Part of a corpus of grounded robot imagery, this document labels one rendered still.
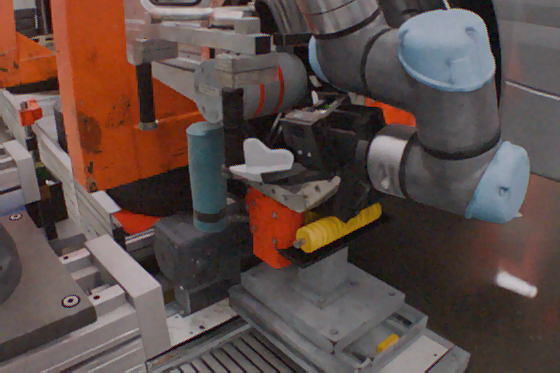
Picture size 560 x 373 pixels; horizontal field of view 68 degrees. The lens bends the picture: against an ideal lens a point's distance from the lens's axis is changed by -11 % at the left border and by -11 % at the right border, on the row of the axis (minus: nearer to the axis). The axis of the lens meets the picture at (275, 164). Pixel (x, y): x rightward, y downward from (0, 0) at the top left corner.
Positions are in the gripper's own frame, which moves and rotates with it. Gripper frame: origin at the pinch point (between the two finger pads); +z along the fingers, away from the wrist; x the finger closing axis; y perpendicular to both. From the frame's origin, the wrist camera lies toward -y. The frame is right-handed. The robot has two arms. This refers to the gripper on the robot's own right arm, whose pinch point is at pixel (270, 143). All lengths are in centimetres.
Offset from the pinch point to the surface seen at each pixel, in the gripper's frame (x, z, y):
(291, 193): -14.6, 21.5, -26.5
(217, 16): -9.6, 16.1, 15.9
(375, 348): -15, 10, -78
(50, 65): -34, 262, -9
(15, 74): -10, 263, -3
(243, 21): -8.9, 8.7, 14.9
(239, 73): -4.5, 8.1, 8.2
